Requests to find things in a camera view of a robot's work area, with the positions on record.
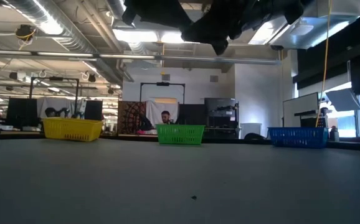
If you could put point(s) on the person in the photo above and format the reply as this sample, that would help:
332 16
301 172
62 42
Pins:
166 116
50 112

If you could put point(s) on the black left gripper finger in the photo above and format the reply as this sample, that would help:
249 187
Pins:
177 24
175 11

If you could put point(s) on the white bin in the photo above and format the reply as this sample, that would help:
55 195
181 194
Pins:
251 129

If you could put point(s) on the black panel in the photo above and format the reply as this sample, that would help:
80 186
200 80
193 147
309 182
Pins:
192 113

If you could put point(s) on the yellow plastic basket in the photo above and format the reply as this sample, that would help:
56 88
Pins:
71 129

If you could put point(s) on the patterned tapestry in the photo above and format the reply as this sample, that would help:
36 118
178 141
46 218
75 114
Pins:
131 113

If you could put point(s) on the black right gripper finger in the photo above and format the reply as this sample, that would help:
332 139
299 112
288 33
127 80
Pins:
208 21
203 36

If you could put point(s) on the green plastic basket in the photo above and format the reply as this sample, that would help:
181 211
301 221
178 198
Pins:
180 134

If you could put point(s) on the whiteboard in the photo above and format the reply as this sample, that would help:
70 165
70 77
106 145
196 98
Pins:
300 107

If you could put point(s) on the horizontal metal pipe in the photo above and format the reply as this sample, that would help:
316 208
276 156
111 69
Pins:
136 57

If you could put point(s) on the dark bottle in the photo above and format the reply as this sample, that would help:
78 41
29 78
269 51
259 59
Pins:
334 135

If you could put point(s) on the black gantry frame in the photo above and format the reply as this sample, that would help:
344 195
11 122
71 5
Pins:
162 84
55 78

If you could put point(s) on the black monitor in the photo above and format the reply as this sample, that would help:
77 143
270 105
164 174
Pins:
21 112
93 109

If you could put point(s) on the white angled lamp panel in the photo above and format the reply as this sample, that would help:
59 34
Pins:
343 99

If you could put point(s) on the white ceiling air unit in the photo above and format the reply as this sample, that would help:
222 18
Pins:
317 28

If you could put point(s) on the pink object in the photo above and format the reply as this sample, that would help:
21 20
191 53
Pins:
141 132

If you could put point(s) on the white cloth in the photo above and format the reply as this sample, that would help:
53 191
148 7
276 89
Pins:
155 109
58 103

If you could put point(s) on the grey wall vent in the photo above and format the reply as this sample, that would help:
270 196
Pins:
165 77
214 78

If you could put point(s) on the black equipment rack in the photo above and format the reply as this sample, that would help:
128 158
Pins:
222 107

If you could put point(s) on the blue plastic basket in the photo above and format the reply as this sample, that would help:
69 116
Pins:
295 137

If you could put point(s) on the ceiling light panel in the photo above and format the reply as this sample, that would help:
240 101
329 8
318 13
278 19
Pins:
170 38
136 35

